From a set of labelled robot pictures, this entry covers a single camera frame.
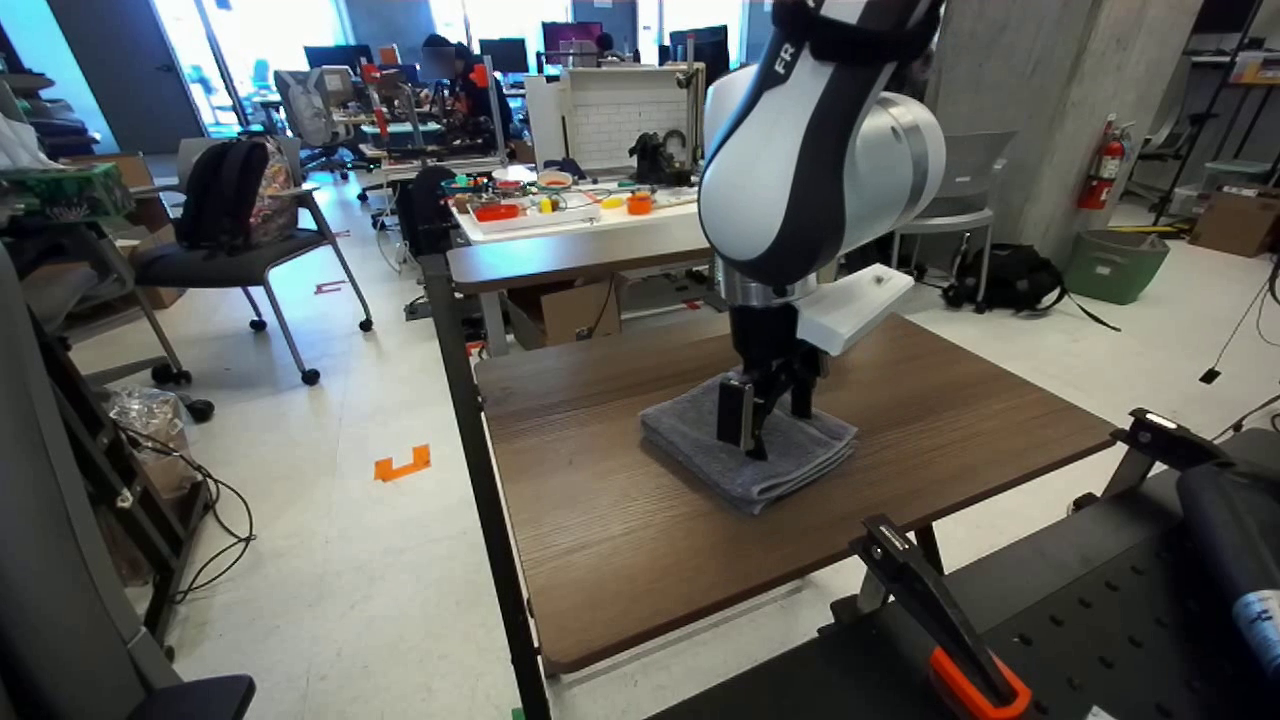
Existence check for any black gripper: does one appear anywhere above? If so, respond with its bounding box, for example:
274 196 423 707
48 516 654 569
717 304 823 462

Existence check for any grey towel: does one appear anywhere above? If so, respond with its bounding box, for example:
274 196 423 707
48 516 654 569
641 381 859 516

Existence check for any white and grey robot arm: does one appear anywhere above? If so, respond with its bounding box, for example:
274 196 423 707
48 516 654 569
698 0 944 462

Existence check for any cardboard box under table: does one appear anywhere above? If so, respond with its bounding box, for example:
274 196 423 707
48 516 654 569
509 280 621 348

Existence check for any grey folding chair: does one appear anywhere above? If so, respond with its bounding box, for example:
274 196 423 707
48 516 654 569
892 134 1011 307

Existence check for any black backpack on floor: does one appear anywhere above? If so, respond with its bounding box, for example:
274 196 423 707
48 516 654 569
944 243 1069 316

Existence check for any white table with cluttered items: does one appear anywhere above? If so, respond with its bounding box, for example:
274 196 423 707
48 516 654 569
451 186 698 243

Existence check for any white whiteboard panel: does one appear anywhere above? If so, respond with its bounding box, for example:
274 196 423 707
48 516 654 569
524 63 706 171

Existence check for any green plastic bin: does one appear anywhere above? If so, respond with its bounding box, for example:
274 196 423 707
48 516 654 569
1063 228 1170 304

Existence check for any red fire extinguisher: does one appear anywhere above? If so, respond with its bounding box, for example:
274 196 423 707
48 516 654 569
1077 119 1128 213

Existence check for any orange tape floor marker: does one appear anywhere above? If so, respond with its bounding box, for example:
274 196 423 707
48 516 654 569
374 446 432 485

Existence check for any black perforated mounting board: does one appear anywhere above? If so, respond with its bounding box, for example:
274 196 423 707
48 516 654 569
655 414 1280 720

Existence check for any seated person in orange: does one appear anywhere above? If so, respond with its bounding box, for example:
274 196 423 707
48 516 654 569
420 34 504 134

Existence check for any cardboard box at right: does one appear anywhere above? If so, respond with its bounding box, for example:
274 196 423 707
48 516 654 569
1192 194 1280 255

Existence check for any black office chair with jacket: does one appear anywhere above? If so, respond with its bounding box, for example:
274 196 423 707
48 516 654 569
138 140 374 386

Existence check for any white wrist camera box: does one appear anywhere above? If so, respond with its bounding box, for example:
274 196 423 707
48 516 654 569
798 266 913 356

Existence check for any wooden table with black frame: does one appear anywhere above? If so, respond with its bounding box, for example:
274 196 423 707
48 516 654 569
420 255 1107 720

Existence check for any orange handled black clamp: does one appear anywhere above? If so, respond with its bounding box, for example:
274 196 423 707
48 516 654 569
859 516 1033 720

